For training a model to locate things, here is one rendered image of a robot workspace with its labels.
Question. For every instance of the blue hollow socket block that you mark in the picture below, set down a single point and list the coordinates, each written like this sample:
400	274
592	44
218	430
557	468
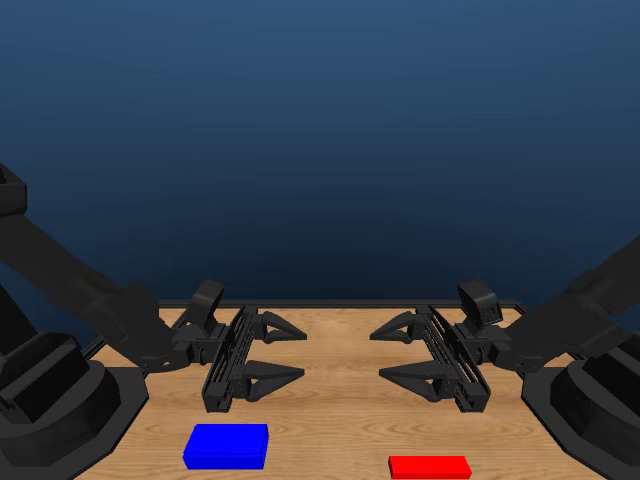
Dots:
225	442

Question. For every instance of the black table frame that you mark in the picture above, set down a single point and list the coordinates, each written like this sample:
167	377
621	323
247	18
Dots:
325	303

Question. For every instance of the thin red peg bar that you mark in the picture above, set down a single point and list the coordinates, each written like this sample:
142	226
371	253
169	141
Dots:
430	467

